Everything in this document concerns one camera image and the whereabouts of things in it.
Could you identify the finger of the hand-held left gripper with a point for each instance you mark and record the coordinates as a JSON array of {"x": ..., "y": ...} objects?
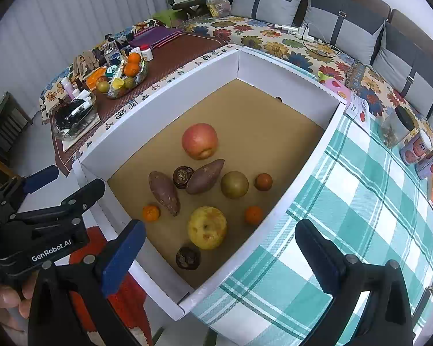
[
  {"x": 83, "y": 198},
  {"x": 39, "y": 180}
]

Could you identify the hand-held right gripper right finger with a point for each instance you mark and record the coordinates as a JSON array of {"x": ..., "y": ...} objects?
[{"x": 319, "y": 256}]

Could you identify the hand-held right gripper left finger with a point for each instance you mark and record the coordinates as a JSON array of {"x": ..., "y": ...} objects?
[{"x": 124, "y": 256}]

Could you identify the small tangerine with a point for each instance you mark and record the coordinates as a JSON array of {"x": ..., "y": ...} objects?
[
  {"x": 253, "y": 215},
  {"x": 151, "y": 213}
]

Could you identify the dark mangosteen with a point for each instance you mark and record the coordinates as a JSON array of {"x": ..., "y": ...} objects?
[
  {"x": 183, "y": 176},
  {"x": 187, "y": 257}
]

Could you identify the sweet potato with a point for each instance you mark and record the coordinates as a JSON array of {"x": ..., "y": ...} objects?
[
  {"x": 205, "y": 176},
  {"x": 164, "y": 193}
]

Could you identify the yellow pear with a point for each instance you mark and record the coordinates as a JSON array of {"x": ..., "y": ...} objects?
[{"x": 207, "y": 227}]

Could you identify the small brown round fruit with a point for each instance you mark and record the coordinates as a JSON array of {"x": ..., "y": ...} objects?
[{"x": 263, "y": 182}]

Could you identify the green-brown pear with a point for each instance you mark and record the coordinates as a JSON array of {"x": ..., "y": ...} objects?
[{"x": 234, "y": 184}]

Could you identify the red apple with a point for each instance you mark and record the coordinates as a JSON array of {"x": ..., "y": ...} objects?
[{"x": 199, "y": 140}]

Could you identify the white cardboard box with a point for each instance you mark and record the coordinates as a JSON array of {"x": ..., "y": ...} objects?
[{"x": 274, "y": 79}]

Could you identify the person's left hand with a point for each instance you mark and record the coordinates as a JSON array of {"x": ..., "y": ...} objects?
[{"x": 7, "y": 297}]

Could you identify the green plaid tablecloth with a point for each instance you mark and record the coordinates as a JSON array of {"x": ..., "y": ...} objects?
[{"x": 364, "y": 205}]

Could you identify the glass tray with items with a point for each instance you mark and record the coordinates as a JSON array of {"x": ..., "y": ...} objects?
[{"x": 74, "y": 115}]

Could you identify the orange box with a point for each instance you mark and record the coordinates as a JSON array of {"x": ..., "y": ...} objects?
[{"x": 95, "y": 79}]

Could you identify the glass fruit bowl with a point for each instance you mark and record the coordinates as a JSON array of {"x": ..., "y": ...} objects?
[{"x": 126, "y": 86}]

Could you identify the orange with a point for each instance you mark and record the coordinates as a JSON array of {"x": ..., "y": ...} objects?
[
  {"x": 133, "y": 58},
  {"x": 131, "y": 69}
]

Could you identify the can with orange label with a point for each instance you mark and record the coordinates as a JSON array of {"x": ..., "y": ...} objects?
[{"x": 415, "y": 149}]

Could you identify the pink can right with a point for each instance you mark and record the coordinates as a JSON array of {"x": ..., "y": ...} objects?
[{"x": 431, "y": 165}]

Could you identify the clear jar with black lid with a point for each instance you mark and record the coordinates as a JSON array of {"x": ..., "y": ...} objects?
[{"x": 397, "y": 126}]

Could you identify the white card with red print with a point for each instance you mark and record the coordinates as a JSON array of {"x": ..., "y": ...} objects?
[{"x": 359, "y": 110}]

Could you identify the white bottle with red cap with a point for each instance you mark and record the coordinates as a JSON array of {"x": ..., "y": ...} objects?
[{"x": 147, "y": 53}]

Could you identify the white pleated curtain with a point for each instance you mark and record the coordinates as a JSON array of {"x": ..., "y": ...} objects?
[{"x": 75, "y": 14}]

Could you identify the pink packet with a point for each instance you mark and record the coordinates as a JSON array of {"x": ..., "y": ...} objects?
[{"x": 333, "y": 84}]

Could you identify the purple mat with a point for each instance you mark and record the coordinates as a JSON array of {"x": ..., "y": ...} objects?
[{"x": 158, "y": 36}]

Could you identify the brown woven mat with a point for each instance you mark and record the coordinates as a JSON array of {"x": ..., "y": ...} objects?
[{"x": 187, "y": 52}]

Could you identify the green cloth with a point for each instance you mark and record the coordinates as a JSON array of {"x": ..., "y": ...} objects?
[{"x": 167, "y": 18}]

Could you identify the dark wooden chair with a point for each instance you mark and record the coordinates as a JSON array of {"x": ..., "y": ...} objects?
[{"x": 187, "y": 5}]

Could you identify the floral blanket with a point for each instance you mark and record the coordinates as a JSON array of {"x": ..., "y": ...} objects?
[{"x": 259, "y": 39}]

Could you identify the white power strip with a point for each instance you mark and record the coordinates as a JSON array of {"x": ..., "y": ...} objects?
[{"x": 285, "y": 27}]

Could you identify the clear plastic snack bag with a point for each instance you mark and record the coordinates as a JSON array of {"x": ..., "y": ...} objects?
[{"x": 218, "y": 3}]

